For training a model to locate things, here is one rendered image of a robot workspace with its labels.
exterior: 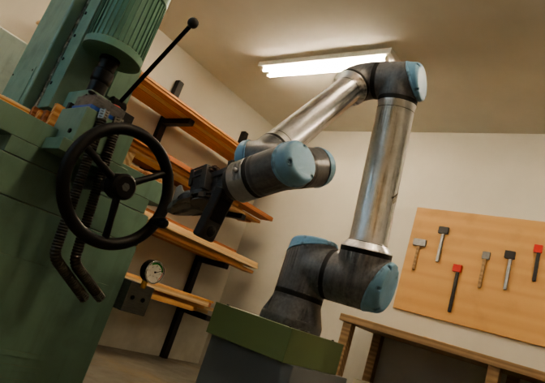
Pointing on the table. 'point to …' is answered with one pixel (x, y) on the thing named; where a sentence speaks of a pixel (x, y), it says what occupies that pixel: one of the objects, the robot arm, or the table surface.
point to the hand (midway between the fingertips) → (171, 213)
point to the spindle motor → (130, 19)
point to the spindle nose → (103, 74)
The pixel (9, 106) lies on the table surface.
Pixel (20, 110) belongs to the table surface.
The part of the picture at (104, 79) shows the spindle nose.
